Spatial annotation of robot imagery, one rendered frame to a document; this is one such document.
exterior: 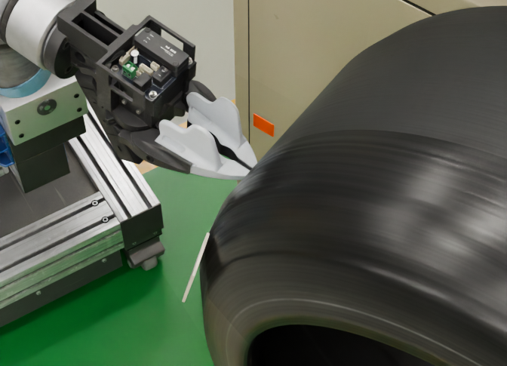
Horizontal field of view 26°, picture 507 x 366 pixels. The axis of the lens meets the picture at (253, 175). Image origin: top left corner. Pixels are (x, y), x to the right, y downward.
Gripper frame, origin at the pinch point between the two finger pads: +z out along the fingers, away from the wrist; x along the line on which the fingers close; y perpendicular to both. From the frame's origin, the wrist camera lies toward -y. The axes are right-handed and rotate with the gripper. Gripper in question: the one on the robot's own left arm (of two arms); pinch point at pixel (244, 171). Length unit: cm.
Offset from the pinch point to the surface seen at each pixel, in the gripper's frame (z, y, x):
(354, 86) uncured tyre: 6.4, 14.6, 3.6
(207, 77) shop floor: -63, -130, 88
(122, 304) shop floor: -39, -128, 29
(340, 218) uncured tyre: 13.0, 18.9, -9.3
